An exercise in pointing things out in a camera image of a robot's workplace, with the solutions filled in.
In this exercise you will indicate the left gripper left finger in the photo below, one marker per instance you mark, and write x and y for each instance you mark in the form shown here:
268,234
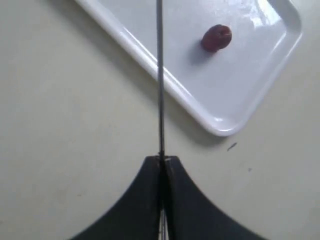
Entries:
136,215

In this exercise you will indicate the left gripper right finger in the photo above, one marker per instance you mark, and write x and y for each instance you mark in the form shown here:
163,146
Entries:
191,215

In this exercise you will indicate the thin metal skewer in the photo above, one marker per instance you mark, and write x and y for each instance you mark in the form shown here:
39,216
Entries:
161,125

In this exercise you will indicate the red fruit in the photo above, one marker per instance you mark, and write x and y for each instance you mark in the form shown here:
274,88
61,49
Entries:
216,38

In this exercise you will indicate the white rectangular plastic tray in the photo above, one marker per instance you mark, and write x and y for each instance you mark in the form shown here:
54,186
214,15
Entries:
222,90

